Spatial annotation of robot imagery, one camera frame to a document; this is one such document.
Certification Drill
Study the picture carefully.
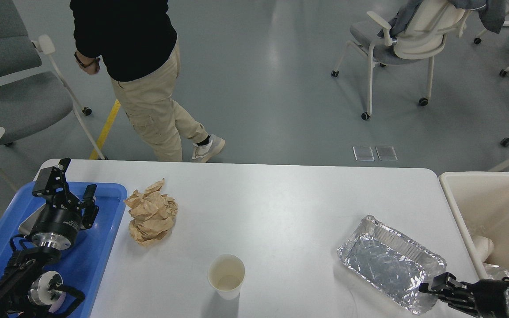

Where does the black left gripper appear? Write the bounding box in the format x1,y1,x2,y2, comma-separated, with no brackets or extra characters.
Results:
30,158,99,250

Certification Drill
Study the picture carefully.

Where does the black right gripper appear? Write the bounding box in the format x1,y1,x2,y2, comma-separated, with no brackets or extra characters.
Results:
419,272,509,318

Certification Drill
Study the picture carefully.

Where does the square stainless steel tray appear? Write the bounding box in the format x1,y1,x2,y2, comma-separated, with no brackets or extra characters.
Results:
18,205,88,257

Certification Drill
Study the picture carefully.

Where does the aluminium foil tray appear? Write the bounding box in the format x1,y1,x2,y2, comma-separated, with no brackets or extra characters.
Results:
337,215,447,315

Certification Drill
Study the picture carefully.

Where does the brown paper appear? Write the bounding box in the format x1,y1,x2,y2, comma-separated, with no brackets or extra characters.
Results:
125,179,178,247

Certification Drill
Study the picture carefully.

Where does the white paper cup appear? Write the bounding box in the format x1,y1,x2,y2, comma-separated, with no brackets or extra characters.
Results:
207,254,246,300

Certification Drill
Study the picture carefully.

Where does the pink plastic mug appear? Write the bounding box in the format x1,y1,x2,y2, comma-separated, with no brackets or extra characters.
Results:
17,286,65,318

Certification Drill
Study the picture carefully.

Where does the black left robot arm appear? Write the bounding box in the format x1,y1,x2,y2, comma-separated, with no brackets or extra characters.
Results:
0,158,99,318

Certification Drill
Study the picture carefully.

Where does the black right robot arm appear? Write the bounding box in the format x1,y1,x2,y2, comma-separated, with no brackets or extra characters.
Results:
419,272,509,318

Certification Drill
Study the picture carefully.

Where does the person's hand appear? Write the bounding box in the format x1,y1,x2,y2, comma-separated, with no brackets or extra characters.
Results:
79,58,100,75

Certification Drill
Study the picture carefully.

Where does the beige roll in bin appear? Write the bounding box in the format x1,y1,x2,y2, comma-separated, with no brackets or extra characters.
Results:
471,235,495,263

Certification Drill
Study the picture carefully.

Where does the blue plastic tray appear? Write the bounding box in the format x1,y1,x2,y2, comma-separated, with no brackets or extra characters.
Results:
0,182,127,318

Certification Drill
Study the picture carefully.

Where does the beige plastic bin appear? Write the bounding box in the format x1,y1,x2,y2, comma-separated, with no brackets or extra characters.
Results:
440,172,509,280

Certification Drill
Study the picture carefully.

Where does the left white grey chair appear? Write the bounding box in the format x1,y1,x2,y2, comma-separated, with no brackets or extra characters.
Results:
0,0,105,159

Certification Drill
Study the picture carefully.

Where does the seated person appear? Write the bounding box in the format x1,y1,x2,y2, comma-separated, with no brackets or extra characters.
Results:
69,0,226,163

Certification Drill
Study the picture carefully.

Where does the white grey office chair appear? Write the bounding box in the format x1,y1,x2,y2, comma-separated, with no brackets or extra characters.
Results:
331,0,471,121

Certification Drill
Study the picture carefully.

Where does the grey jacket on chair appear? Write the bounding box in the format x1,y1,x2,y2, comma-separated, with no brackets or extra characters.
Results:
388,0,506,37

